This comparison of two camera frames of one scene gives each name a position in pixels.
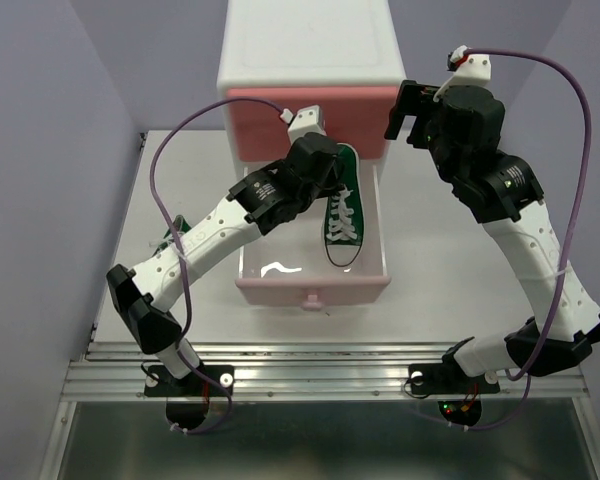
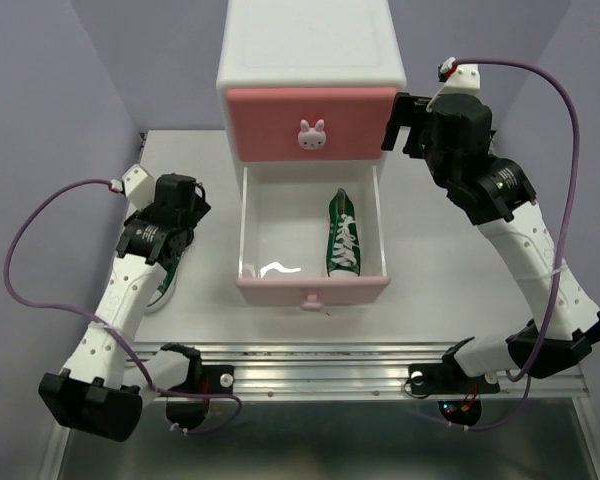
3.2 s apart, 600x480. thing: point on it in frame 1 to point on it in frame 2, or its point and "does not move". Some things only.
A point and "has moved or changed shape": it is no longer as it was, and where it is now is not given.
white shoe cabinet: [310, 44] does not move
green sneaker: [344, 221] has moved or changed shape
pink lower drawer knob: [312, 302] does not move
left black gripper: [333, 184] to [200, 210]
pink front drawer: [361, 116] does not move
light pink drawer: [287, 266] does not move
